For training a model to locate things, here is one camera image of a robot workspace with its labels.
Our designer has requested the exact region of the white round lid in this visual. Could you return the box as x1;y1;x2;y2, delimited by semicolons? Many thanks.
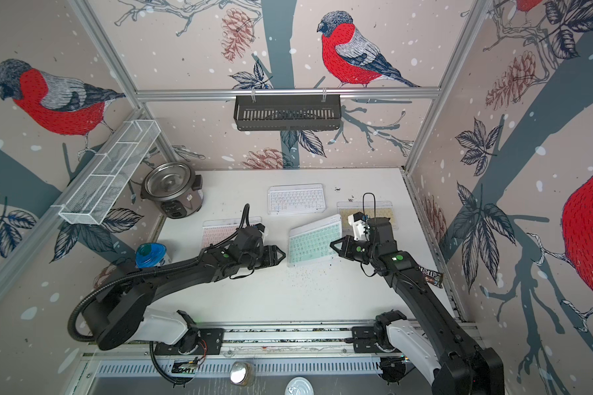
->
284;377;315;395

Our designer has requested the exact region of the aluminium rail track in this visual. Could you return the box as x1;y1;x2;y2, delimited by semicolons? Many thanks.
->
81;320;490;361

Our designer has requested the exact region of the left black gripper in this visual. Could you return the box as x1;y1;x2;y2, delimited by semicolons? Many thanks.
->
240;244;288;270

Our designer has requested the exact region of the black hanging wall basket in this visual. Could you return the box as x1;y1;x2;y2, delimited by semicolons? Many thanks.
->
233;95;342;132

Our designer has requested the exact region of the steel rice cooker pot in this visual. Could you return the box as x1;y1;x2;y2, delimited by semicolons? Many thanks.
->
140;162;204;219

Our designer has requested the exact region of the white wire mesh shelf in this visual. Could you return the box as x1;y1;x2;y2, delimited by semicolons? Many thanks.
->
59;119;161;225

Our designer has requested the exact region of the yellow keyboard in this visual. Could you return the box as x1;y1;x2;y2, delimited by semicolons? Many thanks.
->
337;201;399;235

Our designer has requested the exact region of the purple candy bar wrapper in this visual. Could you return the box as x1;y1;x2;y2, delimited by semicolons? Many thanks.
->
419;267;444;289

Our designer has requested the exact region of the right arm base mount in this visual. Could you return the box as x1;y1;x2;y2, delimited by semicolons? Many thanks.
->
346;310;406;354

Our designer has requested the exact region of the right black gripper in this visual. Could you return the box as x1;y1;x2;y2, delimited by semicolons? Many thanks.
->
330;234;381;263

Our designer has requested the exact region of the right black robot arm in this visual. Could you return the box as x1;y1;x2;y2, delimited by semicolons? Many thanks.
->
330;212;505;394

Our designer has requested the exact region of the blue lidded container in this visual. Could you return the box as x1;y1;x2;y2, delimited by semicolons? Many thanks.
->
135;243;171;269

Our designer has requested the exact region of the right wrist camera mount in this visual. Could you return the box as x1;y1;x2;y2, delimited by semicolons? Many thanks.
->
348;212;368;241

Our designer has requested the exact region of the pink keyboard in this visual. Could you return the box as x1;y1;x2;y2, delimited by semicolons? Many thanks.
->
201;218;240;249

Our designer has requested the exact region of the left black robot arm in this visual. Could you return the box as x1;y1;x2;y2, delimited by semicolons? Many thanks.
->
68;224;287;353

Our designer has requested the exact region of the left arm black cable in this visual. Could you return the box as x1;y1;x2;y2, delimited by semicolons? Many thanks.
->
147;340;199;387

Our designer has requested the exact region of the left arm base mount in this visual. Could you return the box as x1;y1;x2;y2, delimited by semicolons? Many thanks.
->
155;328;225;356

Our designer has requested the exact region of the white keyboard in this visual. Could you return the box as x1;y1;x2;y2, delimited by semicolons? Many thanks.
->
267;184;327;216

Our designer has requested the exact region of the green keyboard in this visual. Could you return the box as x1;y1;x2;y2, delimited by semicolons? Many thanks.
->
288;214;342;268

